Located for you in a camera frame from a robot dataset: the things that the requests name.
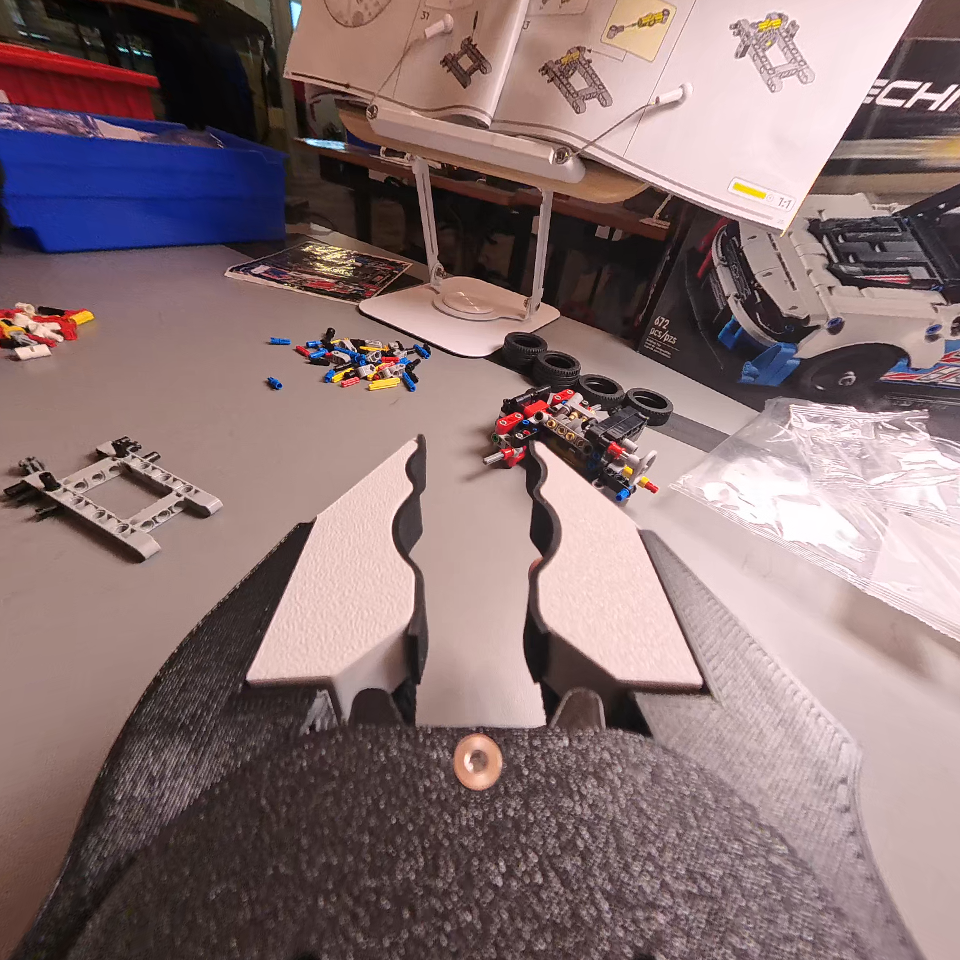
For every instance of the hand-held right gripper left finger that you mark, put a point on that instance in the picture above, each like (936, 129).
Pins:
(337, 600)

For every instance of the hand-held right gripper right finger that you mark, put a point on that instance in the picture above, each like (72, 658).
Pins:
(615, 600)

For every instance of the grey lego frame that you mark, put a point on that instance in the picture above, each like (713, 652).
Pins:
(82, 491)

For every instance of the partly built lego chassis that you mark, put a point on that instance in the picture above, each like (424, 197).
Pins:
(577, 435)

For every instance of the black lego tyre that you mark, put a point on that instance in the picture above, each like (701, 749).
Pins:
(525, 346)
(556, 367)
(600, 390)
(649, 405)

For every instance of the pile of mixed lego pins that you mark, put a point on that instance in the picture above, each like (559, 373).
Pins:
(367, 364)

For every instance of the lego car box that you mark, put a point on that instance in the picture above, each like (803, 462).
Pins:
(862, 300)

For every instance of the pile of red lego pieces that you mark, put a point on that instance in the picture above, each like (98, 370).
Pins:
(45, 326)

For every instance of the lego instruction booklet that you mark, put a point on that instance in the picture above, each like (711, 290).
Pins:
(675, 112)

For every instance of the clear plastic bag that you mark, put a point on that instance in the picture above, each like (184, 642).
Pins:
(825, 487)

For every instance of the white book stand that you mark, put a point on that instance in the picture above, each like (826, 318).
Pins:
(465, 311)

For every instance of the shiny sticker sheet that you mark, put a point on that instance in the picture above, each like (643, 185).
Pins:
(322, 270)

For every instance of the brown wooden table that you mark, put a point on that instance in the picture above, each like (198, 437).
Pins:
(480, 193)

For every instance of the blue plastic bin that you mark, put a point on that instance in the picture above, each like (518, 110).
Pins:
(150, 195)

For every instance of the crumpled clear bags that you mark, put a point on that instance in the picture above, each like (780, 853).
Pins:
(75, 124)

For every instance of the red plastic bin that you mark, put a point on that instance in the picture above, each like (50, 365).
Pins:
(75, 86)

